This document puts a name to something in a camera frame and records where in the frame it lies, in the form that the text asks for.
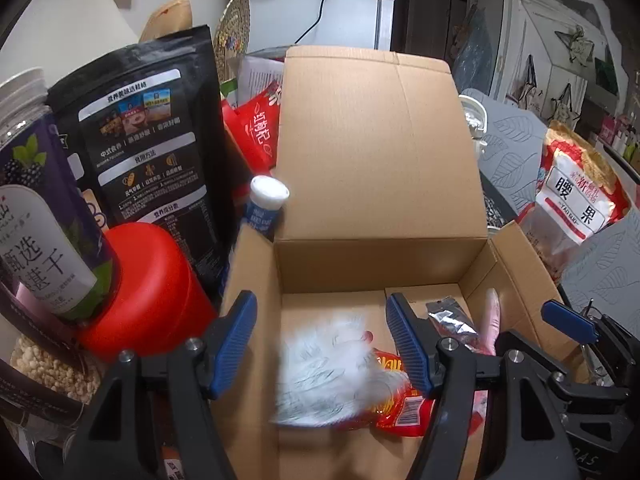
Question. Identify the pink cone snack packet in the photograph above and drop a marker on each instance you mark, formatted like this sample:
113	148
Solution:
490	327

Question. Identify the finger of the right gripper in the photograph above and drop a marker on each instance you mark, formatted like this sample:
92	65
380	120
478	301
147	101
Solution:
569	322

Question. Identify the open cardboard box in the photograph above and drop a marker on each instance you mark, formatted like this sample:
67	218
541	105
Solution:
385	197

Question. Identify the blue white tube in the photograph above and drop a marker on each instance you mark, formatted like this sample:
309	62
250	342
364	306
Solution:
267	197

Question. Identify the red canister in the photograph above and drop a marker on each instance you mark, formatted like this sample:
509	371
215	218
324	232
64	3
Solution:
158	302

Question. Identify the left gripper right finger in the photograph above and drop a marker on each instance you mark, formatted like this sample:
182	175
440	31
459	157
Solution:
414	339

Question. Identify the light blue chair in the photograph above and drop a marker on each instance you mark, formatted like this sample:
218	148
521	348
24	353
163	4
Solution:
512	156

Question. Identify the white mini fridge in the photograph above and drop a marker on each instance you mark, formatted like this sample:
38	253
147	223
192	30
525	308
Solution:
363	24

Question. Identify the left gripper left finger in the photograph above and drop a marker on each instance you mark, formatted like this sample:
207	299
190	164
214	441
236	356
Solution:
227	340

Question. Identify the black stand-up pouch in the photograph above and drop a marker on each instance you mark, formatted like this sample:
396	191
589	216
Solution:
143	132

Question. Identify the woven round fan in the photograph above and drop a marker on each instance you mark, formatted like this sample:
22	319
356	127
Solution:
231	38

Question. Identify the white patterned bread packet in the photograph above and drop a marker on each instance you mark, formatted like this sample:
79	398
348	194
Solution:
329	373

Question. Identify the red gold snack packet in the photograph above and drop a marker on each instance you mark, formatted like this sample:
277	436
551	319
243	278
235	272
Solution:
405	414

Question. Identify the silver foil snack packet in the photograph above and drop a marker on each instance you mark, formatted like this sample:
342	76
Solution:
452	321

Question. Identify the white kettle bottle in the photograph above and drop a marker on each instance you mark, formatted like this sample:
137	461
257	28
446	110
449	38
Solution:
477	120

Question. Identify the mulberry jar dark label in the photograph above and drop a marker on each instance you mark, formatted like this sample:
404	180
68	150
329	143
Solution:
50	241

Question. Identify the large cashew nut bag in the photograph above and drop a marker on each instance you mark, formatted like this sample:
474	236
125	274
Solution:
577	194

